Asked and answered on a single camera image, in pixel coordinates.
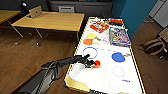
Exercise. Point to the brown backpack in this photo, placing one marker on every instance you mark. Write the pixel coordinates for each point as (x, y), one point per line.
(154, 46)

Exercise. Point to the yellow wooden long table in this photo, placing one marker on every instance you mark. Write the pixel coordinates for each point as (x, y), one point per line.
(53, 21)
(8, 15)

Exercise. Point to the tan cardboard stand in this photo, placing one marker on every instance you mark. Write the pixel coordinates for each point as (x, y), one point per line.
(35, 12)

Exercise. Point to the red game box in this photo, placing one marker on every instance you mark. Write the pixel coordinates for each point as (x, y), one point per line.
(99, 27)

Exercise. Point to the white table with dishes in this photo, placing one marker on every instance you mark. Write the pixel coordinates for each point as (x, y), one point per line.
(106, 80)

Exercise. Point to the colourful game box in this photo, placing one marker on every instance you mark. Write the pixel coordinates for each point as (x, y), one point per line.
(119, 36)

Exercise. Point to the cardboard box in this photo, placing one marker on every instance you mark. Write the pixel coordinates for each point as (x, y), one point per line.
(164, 34)

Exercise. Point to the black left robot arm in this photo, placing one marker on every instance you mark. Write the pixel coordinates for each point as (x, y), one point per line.
(46, 75)

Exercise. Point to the red flat case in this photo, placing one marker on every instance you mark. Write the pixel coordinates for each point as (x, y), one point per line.
(115, 21)

